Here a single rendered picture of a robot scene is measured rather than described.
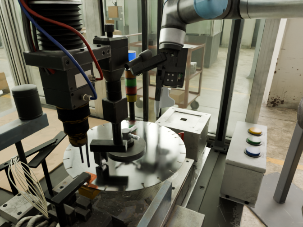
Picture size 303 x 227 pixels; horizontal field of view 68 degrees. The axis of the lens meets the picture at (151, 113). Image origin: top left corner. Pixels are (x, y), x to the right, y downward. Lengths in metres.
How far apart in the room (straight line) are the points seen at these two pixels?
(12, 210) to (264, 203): 1.64
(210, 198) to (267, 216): 1.08
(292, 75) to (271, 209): 2.16
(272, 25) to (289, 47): 2.63
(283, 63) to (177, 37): 2.95
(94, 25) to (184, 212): 0.88
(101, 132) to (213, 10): 0.46
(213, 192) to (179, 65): 0.43
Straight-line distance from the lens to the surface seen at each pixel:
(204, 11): 0.61
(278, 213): 1.90
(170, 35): 0.66
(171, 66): 0.65
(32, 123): 0.64
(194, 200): 0.76
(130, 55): 0.82
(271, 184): 2.11
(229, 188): 0.77
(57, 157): 1.00
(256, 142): 0.81
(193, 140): 0.83
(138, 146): 0.61
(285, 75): 3.59
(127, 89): 0.86
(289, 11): 0.64
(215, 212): 0.75
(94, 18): 1.13
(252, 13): 0.68
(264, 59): 0.90
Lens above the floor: 1.30
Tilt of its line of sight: 25 degrees down
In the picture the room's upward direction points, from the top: straight up
